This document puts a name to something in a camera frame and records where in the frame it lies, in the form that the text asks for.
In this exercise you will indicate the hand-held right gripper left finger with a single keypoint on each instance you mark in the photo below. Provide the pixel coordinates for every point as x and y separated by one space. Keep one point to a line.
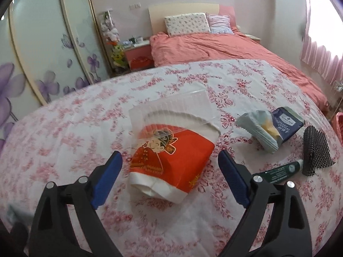
105 182

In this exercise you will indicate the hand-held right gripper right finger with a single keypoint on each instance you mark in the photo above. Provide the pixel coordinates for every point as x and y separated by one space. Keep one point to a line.
234 182

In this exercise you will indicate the red napkin pack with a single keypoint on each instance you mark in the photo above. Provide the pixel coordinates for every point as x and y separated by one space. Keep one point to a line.
176 163

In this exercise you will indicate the dark green tube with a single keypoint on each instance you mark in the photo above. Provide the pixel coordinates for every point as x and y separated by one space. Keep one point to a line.
278 172

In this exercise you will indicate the floral tablecloth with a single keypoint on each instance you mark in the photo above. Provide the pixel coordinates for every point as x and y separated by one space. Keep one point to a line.
80 128

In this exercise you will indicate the pale green snack bag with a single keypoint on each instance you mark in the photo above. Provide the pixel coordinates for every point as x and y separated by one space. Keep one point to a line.
268 128

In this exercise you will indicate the black foam mesh net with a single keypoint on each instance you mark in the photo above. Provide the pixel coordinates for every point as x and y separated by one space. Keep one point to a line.
316 152

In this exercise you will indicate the clear ribbed plastic tray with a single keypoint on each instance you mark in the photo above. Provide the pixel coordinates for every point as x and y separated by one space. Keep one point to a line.
171 104

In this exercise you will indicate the pink nightstand with clutter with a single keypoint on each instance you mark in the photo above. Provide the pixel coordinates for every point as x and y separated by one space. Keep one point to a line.
139 57

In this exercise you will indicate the plush toy bouquet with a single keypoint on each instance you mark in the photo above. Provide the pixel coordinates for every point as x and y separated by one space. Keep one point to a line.
114 40

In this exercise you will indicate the pink nightstand with book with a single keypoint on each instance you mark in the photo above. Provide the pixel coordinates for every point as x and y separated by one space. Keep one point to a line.
253 36

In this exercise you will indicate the wardrobe with purple flowers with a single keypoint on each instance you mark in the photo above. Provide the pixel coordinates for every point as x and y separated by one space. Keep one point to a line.
40 45

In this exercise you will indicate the pink striped pillow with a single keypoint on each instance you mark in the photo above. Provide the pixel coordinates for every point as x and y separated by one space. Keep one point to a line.
219 24

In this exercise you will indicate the pink curtain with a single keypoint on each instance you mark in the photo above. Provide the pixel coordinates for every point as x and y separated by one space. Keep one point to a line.
321 45

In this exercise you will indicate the floral pillow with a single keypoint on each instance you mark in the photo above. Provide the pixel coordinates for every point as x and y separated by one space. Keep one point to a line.
187 24

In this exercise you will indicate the beige and pink headboard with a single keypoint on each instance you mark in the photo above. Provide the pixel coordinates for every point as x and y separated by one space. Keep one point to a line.
182 8

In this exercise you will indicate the white wall socket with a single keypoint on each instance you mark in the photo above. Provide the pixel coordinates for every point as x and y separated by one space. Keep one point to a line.
135 5

